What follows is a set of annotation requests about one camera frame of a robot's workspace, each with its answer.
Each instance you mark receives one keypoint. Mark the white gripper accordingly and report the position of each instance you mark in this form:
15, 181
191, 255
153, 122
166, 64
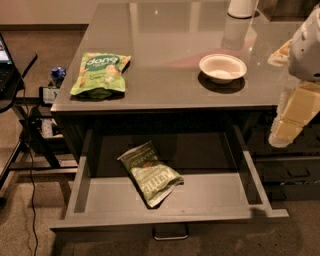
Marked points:
306, 55

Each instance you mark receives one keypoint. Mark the green jalapeno kettle chip bag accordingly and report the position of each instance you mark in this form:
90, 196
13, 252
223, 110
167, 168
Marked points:
155, 179

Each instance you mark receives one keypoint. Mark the grey counter cabinet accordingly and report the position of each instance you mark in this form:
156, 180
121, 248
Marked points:
166, 41

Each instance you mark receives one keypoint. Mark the light green snack bag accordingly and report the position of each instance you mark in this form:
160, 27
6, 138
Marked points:
100, 75

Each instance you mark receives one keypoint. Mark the white paper bowl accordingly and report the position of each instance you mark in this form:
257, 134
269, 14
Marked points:
222, 68

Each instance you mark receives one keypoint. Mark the black side stand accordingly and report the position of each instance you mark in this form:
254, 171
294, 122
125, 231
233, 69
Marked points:
28, 110

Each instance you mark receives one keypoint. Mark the dark lower side drawers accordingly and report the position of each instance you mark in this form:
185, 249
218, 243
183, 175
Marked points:
290, 173

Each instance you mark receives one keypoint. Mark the black drawer handle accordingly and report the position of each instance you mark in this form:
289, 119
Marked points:
170, 231

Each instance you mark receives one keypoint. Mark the black laptop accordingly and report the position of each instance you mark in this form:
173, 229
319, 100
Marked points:
9, 74

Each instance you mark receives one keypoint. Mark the white cylindrical container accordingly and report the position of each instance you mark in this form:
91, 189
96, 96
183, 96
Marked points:
242, 8

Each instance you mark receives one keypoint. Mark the grey open top drawer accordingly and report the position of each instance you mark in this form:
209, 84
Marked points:
220, 183

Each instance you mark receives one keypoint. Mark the black phone with screen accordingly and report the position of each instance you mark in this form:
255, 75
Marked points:
48, 95

